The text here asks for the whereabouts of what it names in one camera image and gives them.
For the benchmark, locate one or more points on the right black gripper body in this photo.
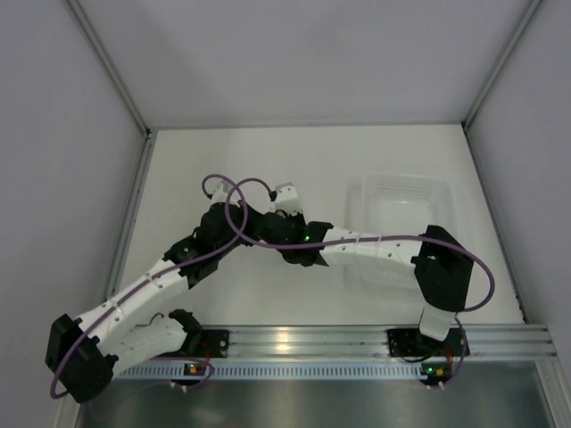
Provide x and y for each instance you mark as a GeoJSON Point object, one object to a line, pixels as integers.
{"type": "Point", "coordinates": [287, 257]}

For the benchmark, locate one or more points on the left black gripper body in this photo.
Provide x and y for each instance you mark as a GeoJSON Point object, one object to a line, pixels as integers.
{"type": "Point", "coordinates": [251, 221]}

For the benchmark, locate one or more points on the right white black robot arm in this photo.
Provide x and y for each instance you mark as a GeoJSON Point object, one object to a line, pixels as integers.
{"type": "Point", "coordinates": [434, 262]}

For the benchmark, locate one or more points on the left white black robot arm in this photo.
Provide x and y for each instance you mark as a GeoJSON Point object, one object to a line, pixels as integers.
{"type": "Point", "coordinates": [79, 350]}

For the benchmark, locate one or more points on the translucent white plastic bin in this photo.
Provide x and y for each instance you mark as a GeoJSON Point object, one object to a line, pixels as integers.
{"type": "Point", "coordinates": [398, 204]}

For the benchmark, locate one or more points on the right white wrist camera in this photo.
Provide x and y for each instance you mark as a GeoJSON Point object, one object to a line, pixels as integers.
{"type": "Point", "coordinates": [284, 201]}

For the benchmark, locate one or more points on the slotted grey cable duct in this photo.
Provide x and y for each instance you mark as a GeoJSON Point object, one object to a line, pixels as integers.
{"type": "Point", "coordinates": [231, 370]}

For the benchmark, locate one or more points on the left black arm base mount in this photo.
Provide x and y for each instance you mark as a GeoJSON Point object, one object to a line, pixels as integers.
{"type": "Point", "coordinates": [214, 343]}

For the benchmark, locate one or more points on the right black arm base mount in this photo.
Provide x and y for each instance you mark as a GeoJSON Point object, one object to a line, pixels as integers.
{"type": "Point", "coordinates": [405, 343]}

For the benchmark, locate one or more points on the left aluminium frame post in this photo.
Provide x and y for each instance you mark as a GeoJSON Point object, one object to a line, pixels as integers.
{"type": "Point", "coordinates": [147, 139]}

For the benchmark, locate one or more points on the aluminium frame post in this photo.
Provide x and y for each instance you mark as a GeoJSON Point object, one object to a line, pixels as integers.
{"type": "Point", "coordinates": [147, 139]}
{"type": "Point", "coordinates": [515, 37]}

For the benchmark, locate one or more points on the right aluminium frame post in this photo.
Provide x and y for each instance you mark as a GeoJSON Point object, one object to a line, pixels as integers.
{"type": "Point", "coordinates": [515, 37]}

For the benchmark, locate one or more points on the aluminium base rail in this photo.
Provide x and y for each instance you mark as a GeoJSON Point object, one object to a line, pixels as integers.
{"type": "Point", "coordinates": [369, 342]}

